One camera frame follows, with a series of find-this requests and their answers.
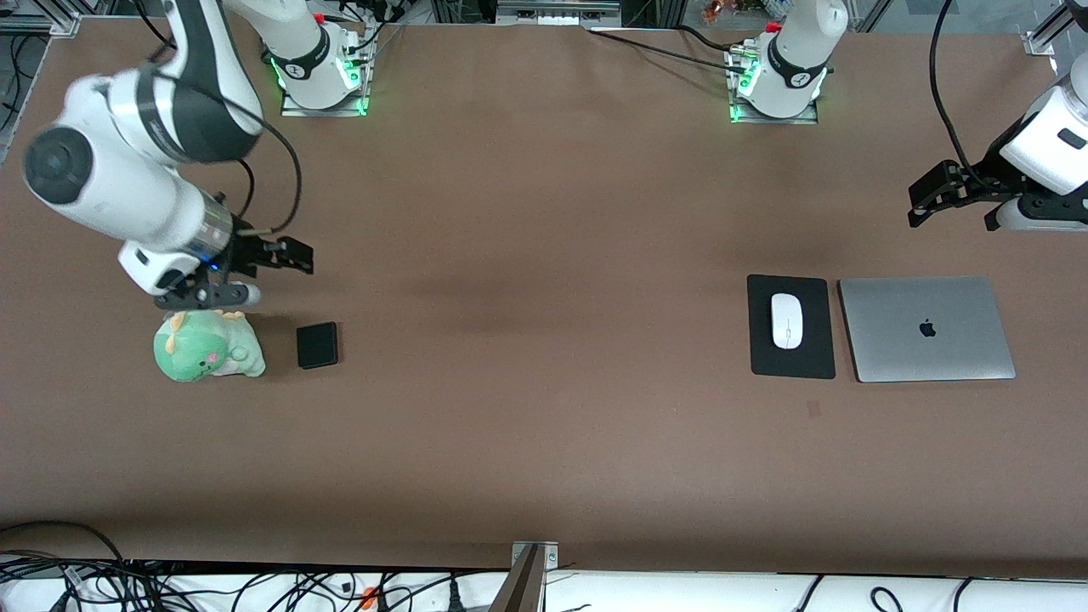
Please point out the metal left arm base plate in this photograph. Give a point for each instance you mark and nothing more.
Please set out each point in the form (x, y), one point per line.
(807, 117)

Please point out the white computer mouse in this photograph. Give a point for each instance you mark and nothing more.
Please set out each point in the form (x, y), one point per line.
(787, 321)

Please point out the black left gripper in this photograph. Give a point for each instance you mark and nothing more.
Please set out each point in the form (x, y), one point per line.
(983, 181)

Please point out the silver laptop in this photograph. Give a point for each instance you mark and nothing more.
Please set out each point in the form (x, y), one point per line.
(926, 331)

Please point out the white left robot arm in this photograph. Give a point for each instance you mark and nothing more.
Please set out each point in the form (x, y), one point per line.
(795, 51)

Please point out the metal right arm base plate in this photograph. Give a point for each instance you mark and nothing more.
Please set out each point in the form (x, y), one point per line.
(340, 111)

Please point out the black phone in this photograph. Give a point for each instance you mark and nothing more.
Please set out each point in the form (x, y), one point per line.
(317, 345)

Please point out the black mouse pad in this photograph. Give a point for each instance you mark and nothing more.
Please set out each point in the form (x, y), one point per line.
(816, 357)

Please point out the green dinosaur plush toy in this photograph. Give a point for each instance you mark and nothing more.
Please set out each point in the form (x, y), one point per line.
(204, 353)

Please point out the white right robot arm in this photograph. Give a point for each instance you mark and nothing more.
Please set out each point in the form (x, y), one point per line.
(102, 183)

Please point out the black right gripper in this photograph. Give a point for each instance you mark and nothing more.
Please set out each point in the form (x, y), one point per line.
(247, 252)

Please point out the aluminium corner profile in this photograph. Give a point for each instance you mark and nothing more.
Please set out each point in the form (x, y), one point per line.
(51, 25)
(1050, 34)

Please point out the metal table edge bracket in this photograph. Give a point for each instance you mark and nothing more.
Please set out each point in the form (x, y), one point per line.
(534, 554)

